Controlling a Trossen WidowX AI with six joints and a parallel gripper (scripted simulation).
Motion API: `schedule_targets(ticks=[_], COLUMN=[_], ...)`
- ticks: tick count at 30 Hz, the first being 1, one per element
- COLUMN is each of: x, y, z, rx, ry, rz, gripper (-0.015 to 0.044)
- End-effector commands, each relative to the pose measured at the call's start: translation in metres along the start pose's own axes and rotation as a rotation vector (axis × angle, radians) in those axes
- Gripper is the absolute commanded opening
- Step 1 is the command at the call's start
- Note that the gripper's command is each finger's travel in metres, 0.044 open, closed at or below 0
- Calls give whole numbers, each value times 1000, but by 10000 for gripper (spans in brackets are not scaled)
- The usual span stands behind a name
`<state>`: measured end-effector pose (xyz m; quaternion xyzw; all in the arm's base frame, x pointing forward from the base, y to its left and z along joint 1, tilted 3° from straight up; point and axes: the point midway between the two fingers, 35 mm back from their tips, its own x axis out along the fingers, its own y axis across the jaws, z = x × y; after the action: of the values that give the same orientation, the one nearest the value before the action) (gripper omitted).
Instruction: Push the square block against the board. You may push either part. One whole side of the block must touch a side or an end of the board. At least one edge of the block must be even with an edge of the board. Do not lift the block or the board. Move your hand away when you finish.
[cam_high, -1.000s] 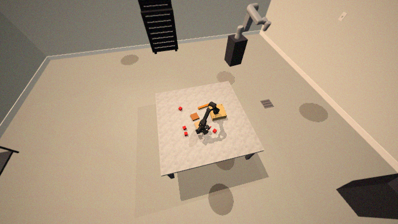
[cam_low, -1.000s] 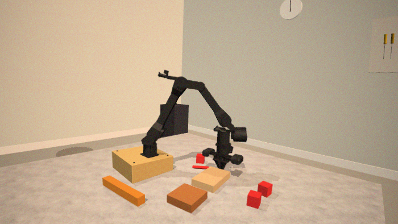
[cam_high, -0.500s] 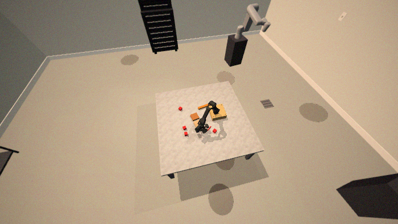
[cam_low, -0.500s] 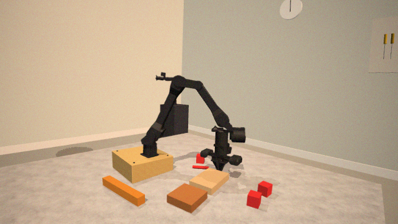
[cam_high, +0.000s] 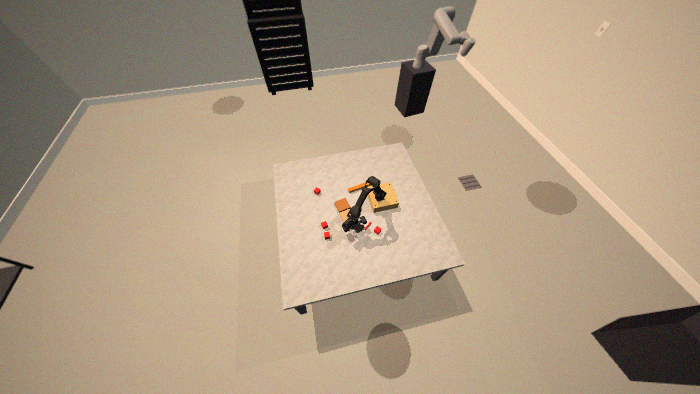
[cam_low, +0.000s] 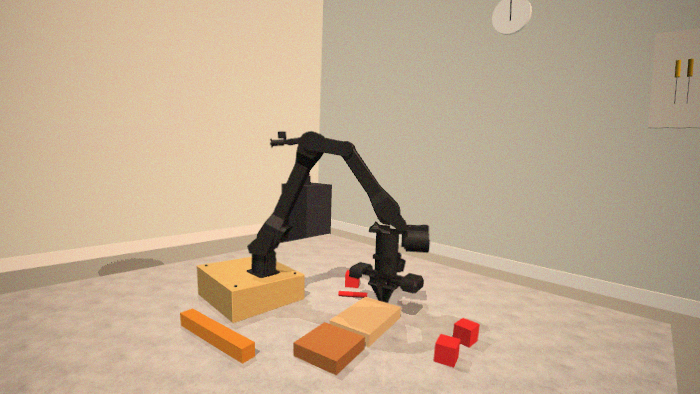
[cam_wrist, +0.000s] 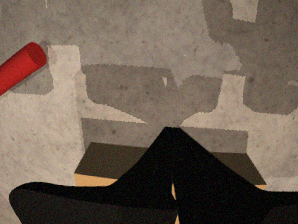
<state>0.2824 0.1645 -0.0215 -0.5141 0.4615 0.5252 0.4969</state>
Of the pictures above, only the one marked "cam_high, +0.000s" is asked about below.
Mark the orange rectangular bar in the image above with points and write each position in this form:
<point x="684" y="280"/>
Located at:
<point x="358" y="187"/>

